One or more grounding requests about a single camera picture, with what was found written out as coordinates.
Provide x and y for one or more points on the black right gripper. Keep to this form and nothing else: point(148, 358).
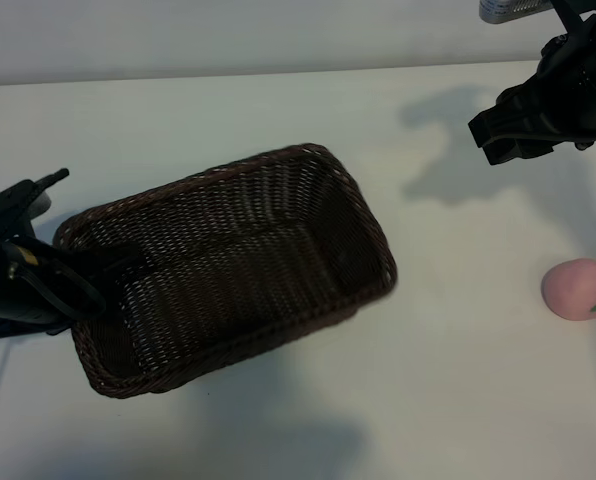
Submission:
point(568, 110)

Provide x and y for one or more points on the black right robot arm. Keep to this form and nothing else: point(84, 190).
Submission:
point(593, 50)

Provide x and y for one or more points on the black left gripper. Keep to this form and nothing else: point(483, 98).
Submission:
point(13, 285)

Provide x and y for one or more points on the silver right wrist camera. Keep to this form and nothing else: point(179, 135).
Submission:
point(508, 9)

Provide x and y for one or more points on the dark brown wicker basket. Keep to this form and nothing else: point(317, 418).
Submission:
point(253, 250)

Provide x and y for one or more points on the pink peach with green stem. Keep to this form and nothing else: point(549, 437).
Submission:
point(573, 290)

